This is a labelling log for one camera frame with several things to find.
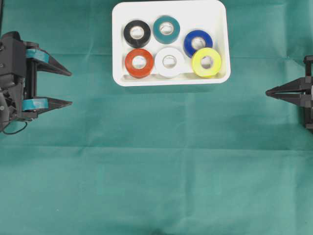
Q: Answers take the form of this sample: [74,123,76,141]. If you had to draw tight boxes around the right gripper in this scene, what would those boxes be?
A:
[266,55,313,133]

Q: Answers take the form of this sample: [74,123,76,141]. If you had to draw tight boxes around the white tape roll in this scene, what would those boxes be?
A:
[154,47,185,78]

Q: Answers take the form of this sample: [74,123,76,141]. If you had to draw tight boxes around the white plastic tray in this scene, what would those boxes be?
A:
[112,0,231,87]

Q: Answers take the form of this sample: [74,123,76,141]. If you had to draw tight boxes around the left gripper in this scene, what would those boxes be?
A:
[14,40,72,121]

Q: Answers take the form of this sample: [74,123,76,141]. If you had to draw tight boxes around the green table cloth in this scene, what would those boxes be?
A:
[0,0,313,235]

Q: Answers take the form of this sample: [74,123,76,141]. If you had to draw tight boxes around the blue tape roll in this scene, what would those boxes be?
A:
[183,29,213,58]

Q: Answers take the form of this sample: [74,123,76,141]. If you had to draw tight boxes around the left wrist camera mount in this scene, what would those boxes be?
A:
[0,31,26,90]

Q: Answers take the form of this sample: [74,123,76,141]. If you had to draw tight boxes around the green tape roll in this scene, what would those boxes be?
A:
[153,16,180,45]

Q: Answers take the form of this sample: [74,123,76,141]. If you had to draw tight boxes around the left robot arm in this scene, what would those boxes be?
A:
[0,38,72,132]

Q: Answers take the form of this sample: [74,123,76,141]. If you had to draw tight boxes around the black tape roll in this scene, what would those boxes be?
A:
[123,20,151,48]

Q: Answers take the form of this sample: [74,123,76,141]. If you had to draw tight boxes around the yellow tape roll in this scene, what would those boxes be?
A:
[191,47,222,77]

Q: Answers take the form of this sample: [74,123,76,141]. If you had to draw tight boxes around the red tape roll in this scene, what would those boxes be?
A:
[125,48,154,78]

